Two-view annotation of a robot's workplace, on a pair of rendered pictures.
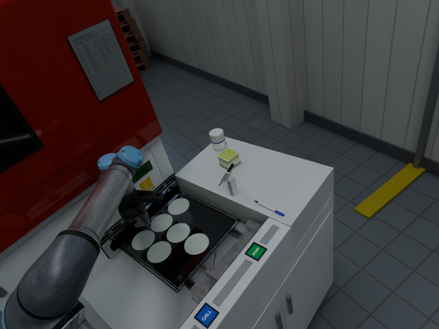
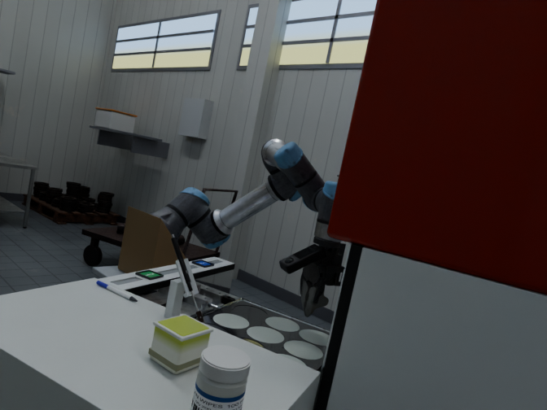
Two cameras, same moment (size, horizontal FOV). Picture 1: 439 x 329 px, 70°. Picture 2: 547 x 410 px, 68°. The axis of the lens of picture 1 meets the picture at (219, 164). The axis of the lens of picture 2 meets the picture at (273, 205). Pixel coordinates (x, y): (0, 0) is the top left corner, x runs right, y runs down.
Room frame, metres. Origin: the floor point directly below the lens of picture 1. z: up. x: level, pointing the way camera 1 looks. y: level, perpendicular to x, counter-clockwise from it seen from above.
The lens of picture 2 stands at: (1.80, -0.24, 1.33)
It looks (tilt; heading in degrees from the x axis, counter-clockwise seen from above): 5 degrees down; 155
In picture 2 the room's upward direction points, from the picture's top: 11 degrees clockwise
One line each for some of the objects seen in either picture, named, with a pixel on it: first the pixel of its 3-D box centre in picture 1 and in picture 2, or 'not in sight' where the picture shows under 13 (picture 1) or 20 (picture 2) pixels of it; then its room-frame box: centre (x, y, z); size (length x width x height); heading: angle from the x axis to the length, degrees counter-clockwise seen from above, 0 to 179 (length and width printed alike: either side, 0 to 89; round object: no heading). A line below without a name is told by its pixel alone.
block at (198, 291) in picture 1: (202, 293); (212, 294); (0.59, 0.18, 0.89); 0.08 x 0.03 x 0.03; 40
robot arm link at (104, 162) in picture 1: (113, 171); (334, 202); (0.90, 0.36, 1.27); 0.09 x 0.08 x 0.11; 172
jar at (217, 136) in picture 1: (217, 140); (220, 388); (1.30, -0.03, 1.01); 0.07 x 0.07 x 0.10
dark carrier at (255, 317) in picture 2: (178, 232); (265, 335); (0.89, 0.24, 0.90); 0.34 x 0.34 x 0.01; 40
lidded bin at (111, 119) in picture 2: not in sight; (115, 120); (-4.74, 0.00, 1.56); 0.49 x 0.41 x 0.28; 25
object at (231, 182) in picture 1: (228, 181); (182, 290); (0.96, -0.02, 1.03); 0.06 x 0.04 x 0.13; 40
